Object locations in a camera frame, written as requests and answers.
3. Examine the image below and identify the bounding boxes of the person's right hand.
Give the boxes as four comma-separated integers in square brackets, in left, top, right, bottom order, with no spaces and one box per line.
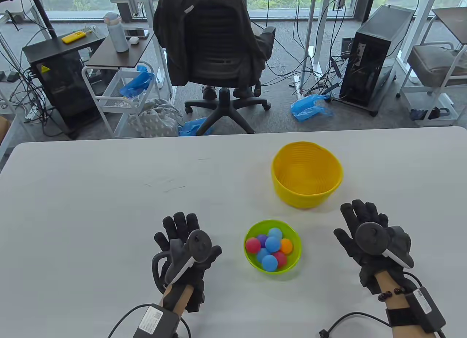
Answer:
[333,199,415,295]

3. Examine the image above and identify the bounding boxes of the person's left hand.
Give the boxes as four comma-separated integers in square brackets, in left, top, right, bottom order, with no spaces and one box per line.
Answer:
[153,212,222,313]

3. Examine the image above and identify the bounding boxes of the yellow plastic bowl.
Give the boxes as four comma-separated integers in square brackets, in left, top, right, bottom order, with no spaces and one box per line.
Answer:
[271,141,344,209]

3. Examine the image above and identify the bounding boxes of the person's right forearm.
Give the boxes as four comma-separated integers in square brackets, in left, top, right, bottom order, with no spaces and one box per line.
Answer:
[374,271,447,338]

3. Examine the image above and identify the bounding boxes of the grey dotted fabric bag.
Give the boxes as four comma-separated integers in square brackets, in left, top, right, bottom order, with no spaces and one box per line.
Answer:
[128,98,184,137]

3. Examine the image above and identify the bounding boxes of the black and white handheld controller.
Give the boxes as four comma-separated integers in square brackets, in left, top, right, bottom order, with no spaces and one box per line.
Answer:
[152,229,213,294]
[355,222,415,269]

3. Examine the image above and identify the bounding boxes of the green plastic bowl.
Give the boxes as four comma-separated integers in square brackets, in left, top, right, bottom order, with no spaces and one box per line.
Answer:
[243,219,302,275]

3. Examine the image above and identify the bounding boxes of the blue plastic bag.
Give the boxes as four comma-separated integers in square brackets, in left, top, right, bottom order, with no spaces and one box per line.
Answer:
[290,94,334,123]
[119,65,155,100]
[178,117,214,137]

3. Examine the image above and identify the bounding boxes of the grey wrist sensor box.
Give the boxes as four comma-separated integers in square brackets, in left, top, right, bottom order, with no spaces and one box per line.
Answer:
[132,304,180,338]
[405,286,446,333]

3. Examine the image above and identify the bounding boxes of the black computer tower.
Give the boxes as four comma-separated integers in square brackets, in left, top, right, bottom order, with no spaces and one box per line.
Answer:
[339,4,416,109]

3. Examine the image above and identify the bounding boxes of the grey cushioned white stool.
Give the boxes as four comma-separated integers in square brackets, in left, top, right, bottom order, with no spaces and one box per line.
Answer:
[397,42,467,128]

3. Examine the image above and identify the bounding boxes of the black equipment cabinet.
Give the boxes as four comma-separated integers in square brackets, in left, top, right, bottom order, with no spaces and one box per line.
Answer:
[23,34,106,140]

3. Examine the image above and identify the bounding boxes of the dark brown side table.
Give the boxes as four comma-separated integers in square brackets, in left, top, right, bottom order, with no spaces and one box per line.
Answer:
[86,27,157,68]

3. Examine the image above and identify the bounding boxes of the black mesh office chair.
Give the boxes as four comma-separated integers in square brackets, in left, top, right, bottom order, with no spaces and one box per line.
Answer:
[153,0,277,134]

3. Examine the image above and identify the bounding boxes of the black jacket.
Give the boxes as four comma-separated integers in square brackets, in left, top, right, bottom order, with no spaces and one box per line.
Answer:
[153,0,269,87]

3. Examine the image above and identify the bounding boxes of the white desk with black top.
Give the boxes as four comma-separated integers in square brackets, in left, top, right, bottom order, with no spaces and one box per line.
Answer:
[387,0,438,72]

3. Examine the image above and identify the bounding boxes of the grey water bottle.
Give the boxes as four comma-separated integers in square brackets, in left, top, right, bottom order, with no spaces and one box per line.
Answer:
[104,12,130,53]

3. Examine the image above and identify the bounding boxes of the brown cardboard box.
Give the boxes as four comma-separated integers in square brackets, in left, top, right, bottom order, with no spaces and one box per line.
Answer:
[0,116,11,145]

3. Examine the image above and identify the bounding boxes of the dark square tabletop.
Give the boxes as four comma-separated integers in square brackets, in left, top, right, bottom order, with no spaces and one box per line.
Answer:
[432,6,467,45]

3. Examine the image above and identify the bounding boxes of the yellow phone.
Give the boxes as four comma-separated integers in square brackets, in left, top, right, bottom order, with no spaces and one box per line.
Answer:
[61,31,90,44]

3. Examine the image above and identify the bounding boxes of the black stand pole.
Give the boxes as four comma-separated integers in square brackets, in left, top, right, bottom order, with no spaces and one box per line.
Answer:
[29,0,57,39]

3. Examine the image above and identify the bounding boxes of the dark bead bracelet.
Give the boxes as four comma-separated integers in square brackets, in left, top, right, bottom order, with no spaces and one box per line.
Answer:
[378,287,405,302]

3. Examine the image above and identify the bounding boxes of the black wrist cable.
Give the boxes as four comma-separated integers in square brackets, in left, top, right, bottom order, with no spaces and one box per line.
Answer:
[319,312,391,338]
[107,304,192,338]

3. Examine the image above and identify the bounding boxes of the black wrist strap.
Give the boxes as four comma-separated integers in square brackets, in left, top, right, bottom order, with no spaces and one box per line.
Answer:
[386,303,420,329]

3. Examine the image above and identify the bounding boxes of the white wire rolling cart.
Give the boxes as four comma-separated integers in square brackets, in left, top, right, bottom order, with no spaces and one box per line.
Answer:
[81,61,163,139]

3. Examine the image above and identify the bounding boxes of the tangle of black cables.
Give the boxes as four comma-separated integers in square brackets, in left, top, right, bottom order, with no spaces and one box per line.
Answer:
[0,24,64,138]

